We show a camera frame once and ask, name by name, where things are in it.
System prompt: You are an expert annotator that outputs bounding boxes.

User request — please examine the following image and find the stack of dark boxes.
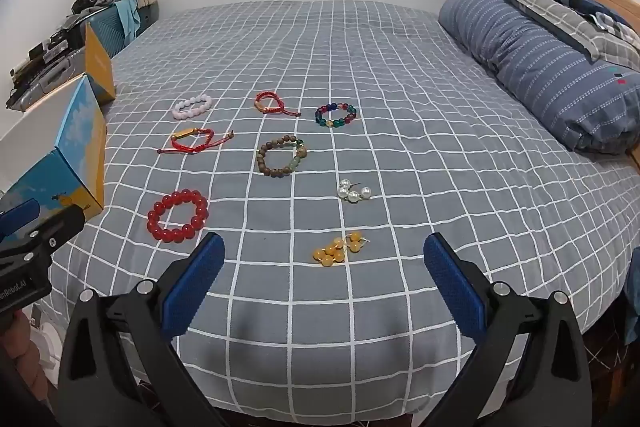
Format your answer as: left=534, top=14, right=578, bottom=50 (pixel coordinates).
left=7, top=24, right=86, bottom=88

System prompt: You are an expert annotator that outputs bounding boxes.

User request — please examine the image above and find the blue cloth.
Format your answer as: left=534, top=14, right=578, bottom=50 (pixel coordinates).
left=621, top=246, right=640, bottom=348

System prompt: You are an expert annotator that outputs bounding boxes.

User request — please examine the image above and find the multicolour glass bead bracelet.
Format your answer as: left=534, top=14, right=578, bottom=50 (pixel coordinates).
left=315, top=102, right=359, bottom=131

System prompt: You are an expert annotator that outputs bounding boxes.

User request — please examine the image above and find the pale pink bead bracelet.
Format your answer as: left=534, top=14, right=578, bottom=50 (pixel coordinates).
left=171, top=94, right=212, bottom=120

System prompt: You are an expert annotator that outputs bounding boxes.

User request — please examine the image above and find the red cord bracelet gold tube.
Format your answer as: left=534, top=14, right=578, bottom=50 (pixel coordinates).
left=157, top=128, right=236, bottom=156
left=254, top=91, right=302, bottom=118

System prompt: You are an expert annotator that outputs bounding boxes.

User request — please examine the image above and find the yellow bead jewelry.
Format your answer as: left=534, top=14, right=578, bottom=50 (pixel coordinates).
left=312, top=231, right=371, bottom=264

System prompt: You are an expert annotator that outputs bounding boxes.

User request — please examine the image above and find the person's left hand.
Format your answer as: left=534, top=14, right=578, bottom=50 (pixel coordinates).
left=0, top=309, right=48, bottom=408

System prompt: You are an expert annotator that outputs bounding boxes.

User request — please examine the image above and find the teal cloth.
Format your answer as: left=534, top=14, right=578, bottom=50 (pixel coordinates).
left=114, top=0, right=143, bottom=42

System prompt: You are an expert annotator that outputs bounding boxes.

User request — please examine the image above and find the white plastic object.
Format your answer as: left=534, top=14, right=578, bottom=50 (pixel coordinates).
left=30, top=317, right=68, bottom=383

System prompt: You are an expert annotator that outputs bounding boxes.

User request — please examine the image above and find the brown wooden bead bracelet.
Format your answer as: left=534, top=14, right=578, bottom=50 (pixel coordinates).
left=255, top=134, right=308, bottom=178

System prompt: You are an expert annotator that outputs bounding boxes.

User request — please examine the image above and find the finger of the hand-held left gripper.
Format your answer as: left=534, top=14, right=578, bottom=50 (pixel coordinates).
left=0, top=199, right=41, bottom=238
left=0, top=206, right=86, bottom=261

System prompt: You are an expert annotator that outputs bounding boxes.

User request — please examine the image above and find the grey checked bed sheet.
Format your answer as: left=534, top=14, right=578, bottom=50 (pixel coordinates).
left=37, top=0, right=640, bottom=408

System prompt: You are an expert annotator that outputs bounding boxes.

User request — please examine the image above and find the blue striped rolled duvet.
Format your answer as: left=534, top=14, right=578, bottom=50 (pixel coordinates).
left=438, top=0, right=640, bottom=155

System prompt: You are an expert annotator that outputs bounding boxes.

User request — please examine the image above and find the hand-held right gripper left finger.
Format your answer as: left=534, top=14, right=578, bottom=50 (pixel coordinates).
left=52, top=232, right=227, bottom=427

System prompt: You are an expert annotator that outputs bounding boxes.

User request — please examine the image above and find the teal suitcase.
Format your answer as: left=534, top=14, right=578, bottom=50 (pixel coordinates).
left=87, top=0, right=151, bottom=58

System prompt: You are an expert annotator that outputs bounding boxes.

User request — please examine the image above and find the white pearl jewelry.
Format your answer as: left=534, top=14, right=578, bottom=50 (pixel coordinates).
left=337, top=179, right=372, bottom=204

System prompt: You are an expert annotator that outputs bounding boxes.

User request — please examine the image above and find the blue white cardboard box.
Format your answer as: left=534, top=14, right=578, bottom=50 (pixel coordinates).
left=0, top=23, right=117, bottom=220

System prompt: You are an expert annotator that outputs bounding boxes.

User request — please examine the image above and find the grey suitcase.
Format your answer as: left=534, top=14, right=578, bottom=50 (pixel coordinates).
left=5, top=44, right=93, bottom=112

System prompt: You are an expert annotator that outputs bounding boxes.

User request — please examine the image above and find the red bead bracelet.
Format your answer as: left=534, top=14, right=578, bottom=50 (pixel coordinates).
left=146, top=189, right=210, bottom=244

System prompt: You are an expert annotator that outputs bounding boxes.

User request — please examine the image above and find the grey plaid pillow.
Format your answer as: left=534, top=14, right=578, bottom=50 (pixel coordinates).
left=477, top=0, right=640, bottom=72

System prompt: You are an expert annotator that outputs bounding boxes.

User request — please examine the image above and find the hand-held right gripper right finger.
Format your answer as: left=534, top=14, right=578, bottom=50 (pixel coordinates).
left=423, top=232, right=608, bottom=427

